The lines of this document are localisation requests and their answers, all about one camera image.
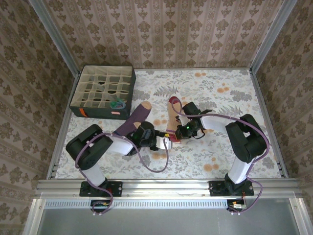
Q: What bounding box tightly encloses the tan sock with maroon toe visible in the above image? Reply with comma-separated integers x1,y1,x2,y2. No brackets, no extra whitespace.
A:
165,96,183,143

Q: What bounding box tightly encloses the purple sock with tan toe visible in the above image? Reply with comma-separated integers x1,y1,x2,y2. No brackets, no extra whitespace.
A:
112,101,151,138

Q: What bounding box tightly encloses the teal sock with green toe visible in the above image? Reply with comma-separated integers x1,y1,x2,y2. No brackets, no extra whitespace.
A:
109,97,127,110

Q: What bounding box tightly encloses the dark fabric sock organizer box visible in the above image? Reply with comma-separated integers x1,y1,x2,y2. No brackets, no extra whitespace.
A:
69,65,136,120

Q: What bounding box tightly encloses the floral tablecloth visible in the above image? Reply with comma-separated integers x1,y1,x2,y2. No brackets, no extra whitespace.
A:
55,69,282,179

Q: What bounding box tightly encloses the grey metal panel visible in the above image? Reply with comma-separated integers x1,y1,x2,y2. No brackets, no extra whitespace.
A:
36,208,301,235

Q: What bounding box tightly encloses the aluminium frame cross rail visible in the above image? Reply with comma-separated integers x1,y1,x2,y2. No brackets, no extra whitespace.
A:
36,178,300,199

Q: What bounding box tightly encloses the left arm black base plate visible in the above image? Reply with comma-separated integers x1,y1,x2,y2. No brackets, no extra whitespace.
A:
80,181,123,197

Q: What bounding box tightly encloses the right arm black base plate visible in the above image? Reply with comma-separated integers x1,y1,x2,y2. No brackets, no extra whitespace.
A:
209,180,254,197

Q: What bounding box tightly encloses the slotted grey cable duct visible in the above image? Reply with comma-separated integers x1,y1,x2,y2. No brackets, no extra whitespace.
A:
44,199,245,209

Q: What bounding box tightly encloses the aluminium frame post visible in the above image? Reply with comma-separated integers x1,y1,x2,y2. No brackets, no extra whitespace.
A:
248,0,298,74
28,0,81,76

